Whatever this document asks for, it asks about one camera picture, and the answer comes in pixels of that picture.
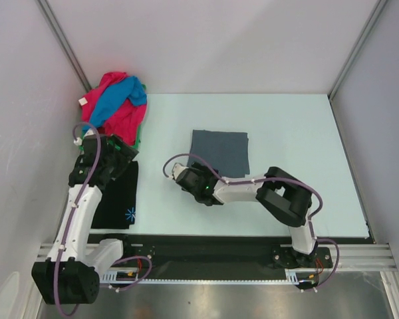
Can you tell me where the grey t shirt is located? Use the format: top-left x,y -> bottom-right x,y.
190,130 -> 250,178

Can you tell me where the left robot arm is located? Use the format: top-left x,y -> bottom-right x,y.
31,135 -> 138,304

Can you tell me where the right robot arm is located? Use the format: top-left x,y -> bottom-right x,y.
171,163 -> 318,266

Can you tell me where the green plastic bin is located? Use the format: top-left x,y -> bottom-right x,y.
78,86 -> 147,149

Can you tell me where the pink t shirt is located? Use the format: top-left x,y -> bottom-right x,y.
78,71 -> 147,146

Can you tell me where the folded black t shirt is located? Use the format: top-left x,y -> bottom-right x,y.
91,161 -> 139,229

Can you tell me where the blue t shirt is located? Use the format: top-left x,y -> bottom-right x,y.
84,75 -> 147,128

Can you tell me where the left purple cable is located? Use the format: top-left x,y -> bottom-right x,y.
53,122 -> 153,316

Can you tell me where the purple cable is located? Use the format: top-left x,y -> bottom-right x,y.
162,152 -> 340,294
53,122 -> 153,316

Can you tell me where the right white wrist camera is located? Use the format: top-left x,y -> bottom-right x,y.
171,162 -> 187,181

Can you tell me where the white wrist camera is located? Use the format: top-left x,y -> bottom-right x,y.
73,130 -> 95,147
171,162 -> 187,181

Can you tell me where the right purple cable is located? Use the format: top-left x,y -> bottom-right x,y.
162,152 -> 340,294

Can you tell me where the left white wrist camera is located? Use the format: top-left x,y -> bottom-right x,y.
73,130 -> 95,147

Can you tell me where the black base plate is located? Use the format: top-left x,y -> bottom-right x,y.
54,232 -> 375,280

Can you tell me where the white slotted cable duct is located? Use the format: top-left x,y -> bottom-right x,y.
100,268 -> 317,286

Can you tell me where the aluminium frame rail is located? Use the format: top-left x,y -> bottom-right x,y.
35,243 -> 398,272

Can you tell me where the left aluminium corner post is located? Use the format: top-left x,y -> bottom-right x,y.
35,0 -> 92,92

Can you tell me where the aluminium corner post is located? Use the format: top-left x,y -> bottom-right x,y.
327,0 -> 390,103
35,0 -> 92,92

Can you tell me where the right aluminium corner post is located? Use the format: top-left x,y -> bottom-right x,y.
327,0 -> 390,103

